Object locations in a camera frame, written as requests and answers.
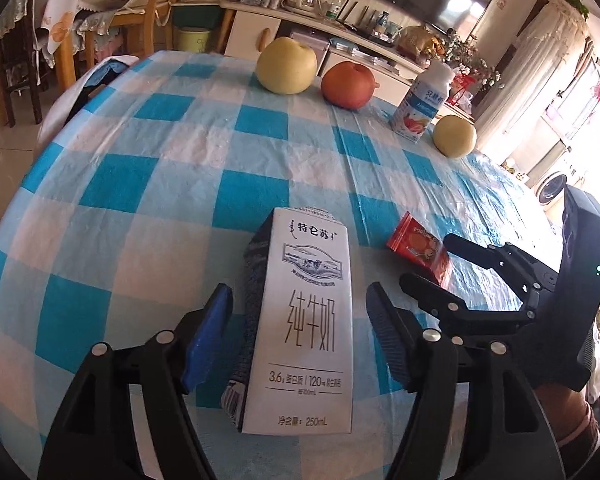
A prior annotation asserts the white milk carton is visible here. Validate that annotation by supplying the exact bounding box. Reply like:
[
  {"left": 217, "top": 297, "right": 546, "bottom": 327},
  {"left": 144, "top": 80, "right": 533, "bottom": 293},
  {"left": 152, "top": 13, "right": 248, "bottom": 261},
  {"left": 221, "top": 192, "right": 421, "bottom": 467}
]
[{"left": 221, "top": 206, "right": 355, "bottom": 436}]

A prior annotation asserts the white embroidered chair cover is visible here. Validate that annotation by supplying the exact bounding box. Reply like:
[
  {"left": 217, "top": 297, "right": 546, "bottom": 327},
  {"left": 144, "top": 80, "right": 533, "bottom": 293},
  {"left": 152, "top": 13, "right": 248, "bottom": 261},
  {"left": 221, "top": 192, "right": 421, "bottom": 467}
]
[{"left": 42, "top": 0, "right": 156, "bottom": 68}]

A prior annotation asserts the white pleated curtain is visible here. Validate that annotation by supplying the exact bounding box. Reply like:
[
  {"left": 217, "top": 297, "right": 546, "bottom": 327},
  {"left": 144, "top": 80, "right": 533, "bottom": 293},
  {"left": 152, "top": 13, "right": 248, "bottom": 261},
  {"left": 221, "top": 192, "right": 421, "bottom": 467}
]
[{"left": 475, "top": 0, "right": 593, "bottom": 161}]

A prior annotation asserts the blue cloth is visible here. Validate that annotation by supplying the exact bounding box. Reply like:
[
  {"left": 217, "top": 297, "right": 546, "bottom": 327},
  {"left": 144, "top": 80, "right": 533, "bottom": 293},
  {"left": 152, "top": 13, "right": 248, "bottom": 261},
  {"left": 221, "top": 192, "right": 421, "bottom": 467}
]
[{"left": 87, "top": 57, "right": 141, "bottom": 91}]

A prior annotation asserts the blue checkered tablecloth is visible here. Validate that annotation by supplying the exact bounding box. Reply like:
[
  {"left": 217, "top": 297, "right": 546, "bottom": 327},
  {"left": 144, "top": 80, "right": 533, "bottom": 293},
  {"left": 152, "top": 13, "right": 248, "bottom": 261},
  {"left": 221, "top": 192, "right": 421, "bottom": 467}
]
[{"left": 0, "top": 50, "right": 571, "bottom": 480}]

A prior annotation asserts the dark wooden chair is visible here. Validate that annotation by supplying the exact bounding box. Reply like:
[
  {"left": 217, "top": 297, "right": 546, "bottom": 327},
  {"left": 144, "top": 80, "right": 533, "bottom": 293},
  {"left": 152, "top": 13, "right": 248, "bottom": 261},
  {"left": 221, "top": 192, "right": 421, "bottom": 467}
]
[{"left": 0, "top": 25, "right": 46, "bottom": 128}]

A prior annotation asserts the red plastic bag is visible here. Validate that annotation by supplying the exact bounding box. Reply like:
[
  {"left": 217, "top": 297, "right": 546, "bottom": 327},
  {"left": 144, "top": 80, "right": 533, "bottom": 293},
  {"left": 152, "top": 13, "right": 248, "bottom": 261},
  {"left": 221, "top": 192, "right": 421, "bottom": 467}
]
[{"left": 452, "top": 72, "right": 474, "bottom": 107}]

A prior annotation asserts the red apple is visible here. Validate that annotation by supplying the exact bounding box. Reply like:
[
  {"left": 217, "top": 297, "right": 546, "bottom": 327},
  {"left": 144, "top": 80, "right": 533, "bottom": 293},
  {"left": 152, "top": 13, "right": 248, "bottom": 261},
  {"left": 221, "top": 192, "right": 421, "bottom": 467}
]
[{"left": 321, "top": 61, "right": 377, "bottom": 110}]

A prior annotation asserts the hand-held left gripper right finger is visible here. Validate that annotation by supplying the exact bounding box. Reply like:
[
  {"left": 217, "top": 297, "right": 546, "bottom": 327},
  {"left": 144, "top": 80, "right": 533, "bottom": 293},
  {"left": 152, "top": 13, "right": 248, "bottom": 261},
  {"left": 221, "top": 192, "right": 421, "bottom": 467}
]
[{"left": 366, "top": 281, "right": 566, "bottom": 480}]

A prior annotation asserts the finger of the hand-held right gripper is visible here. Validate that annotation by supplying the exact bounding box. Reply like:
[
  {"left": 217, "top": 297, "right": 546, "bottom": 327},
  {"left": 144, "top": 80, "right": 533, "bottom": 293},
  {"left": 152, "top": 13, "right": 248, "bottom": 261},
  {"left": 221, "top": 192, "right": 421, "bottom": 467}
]
[
  {"left": 400, "top": 272, "right": 531, "bottom": 348},
  {"left": 444, "top": 234, "right": 556, "bottom": 291}
]

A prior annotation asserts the flower bouquet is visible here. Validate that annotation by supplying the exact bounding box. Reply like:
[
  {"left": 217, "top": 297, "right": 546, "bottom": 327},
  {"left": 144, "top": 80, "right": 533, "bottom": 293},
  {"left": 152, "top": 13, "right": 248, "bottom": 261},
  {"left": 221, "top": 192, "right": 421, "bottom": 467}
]
[{"left": 445, "top": 30, "right": 501, "bottom": 86}]

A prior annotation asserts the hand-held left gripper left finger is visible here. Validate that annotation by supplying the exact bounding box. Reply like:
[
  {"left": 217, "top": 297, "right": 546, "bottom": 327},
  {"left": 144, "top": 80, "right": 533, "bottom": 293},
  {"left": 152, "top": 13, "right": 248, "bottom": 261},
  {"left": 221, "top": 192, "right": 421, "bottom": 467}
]
[{"left": 37, "top": 283, "right": 234, "bottom": 480}]

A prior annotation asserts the person's right forearm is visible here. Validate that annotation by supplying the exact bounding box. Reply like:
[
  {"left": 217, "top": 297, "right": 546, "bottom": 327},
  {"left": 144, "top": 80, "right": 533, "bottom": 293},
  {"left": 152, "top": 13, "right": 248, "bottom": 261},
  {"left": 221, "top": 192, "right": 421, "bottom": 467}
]
[{"left": 536, "top": 382, "right": 600, "bottom": 466}]

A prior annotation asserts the yellow green bucket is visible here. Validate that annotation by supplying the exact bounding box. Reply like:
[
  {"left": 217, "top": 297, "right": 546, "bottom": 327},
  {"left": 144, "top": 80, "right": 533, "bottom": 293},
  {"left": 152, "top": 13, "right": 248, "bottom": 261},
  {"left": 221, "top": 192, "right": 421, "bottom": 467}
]
[{"left": 174, "top": 25, "right": 213, "bottom": 53}]

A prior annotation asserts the white tv cabinet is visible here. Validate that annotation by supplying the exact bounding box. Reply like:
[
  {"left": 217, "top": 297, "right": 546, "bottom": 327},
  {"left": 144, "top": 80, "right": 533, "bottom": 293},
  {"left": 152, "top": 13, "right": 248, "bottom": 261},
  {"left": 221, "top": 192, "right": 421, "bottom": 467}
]
[{"left": 220, "top": 0, "right": 476, "bottom": 121}]

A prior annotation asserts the gold wrapped package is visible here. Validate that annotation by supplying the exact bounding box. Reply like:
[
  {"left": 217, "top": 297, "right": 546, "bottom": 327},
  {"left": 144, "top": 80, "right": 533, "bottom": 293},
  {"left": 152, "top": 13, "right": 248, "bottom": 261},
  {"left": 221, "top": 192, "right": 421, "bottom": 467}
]
[{"left": 397, "top": 25, "right": 446, "bottom": 58}]

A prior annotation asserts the small yellow pear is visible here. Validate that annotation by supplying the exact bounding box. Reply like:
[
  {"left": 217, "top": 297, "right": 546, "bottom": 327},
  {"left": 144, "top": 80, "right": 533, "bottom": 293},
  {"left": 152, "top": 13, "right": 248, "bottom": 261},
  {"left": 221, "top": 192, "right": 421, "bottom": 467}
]
[{"left": 432, "top": 114, "right": 477, "bottom": 157}]

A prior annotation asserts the large yellow pear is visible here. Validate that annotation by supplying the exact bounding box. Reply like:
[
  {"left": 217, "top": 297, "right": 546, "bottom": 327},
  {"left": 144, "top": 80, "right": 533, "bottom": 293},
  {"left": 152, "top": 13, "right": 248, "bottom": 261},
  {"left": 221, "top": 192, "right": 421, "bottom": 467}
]
[{"left": 256, "top": 36, "right": 318, "bottom": 95}]

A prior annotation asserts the white washing machine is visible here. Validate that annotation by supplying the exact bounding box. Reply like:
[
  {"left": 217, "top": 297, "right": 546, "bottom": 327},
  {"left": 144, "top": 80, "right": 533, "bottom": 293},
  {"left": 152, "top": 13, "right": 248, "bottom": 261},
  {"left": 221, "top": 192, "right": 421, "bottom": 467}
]
[{"left": 535, "top": 170, "right": 572, "bottom": 206}]

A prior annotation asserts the white yogurt bottle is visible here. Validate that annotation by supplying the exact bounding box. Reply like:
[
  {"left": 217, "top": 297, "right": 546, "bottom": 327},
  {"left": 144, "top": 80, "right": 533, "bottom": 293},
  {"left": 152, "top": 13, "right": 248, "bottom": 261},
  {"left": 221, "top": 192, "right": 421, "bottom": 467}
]
[{"left": 390, "top": 61, "right": 456, "bottom": 145}]

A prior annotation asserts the dark green box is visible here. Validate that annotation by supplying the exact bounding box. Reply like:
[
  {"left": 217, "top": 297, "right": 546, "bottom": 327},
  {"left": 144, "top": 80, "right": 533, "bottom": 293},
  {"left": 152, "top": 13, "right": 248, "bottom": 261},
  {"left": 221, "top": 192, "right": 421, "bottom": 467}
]
[{"left": 172, "top": 4, "right": 226, "bottom": 31}]

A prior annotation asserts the red snack packet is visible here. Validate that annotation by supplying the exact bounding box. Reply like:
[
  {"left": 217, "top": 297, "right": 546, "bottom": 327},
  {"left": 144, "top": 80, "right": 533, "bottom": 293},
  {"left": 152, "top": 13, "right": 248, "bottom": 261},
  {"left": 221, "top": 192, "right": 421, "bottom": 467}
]
[{"left": 386, "top": 211, "right": 452, "bottom": 288}]

